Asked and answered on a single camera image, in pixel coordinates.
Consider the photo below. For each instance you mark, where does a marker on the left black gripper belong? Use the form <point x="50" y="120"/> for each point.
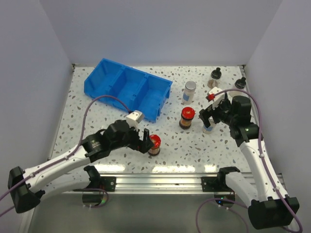
<point x="143" y="145"/>

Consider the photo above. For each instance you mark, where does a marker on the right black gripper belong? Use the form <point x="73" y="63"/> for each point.
<point x="205" y="113"/>

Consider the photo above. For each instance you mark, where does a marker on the red-lid sauce jar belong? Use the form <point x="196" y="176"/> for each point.
<point x="155" y="150"/>
<point x="187" y="115"/>

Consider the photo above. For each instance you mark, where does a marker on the silver-lid bead jar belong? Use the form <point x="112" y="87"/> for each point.
<point x="209" y="130"/>
<point x="189" y="92"/>

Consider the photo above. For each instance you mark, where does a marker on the black-cap brown spice bottle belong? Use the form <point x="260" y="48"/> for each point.
<point x="214" y="78"/>

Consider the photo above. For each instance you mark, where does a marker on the black-cap white spice bottle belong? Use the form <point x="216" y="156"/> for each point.
<point x="239" y="84"/>

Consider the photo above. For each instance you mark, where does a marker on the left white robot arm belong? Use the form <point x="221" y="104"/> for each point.
<point x="26" y="186"/>

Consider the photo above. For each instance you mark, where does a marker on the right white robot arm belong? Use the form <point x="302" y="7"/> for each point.
<point x="267" y="202"/>

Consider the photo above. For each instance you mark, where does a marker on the blue three-compartment plastic bin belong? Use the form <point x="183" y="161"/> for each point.
<point x="138" y="90"/>

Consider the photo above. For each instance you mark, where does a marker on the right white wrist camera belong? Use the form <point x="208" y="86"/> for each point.
<point x="215" y="96"/>

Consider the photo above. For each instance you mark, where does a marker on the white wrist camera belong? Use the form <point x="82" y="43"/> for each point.
<point x="215" y="96"/>
<point x="134" y="118"/>

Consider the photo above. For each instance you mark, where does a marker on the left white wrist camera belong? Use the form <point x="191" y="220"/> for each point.
<point x="134" y="118"/>

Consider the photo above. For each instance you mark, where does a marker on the aluminium frame rail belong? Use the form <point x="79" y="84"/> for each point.
<point x="156" y="183"/>

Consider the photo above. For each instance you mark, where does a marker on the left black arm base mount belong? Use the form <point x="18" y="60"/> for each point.
<point x="95" y="180"/>

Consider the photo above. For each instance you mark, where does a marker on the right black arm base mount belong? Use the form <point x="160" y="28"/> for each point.
<point x="217" y="183"/>

